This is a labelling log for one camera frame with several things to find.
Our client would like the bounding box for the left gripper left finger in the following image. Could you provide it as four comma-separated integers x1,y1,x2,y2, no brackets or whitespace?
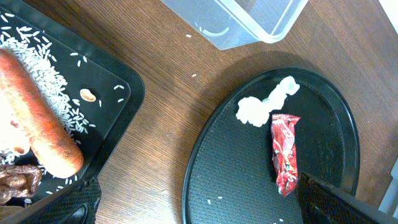
1,177,101,224

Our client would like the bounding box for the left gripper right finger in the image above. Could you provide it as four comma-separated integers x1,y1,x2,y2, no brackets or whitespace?
295,172,397,224

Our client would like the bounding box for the orange carrot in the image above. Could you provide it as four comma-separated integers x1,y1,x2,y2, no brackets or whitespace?
1,49,84,179

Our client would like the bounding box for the brown food scrap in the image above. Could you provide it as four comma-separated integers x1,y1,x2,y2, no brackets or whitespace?
1,165,42,205

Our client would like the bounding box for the red snack wrapper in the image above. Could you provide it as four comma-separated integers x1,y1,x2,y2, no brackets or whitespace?
271,114,300,197

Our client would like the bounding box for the white tissue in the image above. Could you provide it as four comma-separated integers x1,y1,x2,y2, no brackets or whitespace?
236,76,300,128

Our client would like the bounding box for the rice and nuts pile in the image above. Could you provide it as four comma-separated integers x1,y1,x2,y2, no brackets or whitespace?
0,11,125,200

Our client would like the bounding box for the round black tray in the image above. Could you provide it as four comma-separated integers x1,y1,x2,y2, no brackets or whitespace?
182,68,360,223

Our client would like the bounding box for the black rectangular tray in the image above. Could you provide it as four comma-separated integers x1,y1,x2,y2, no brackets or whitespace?
1,0,145,220

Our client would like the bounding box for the clear plastic bin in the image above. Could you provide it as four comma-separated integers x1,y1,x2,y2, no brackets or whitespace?
162,0,308,50

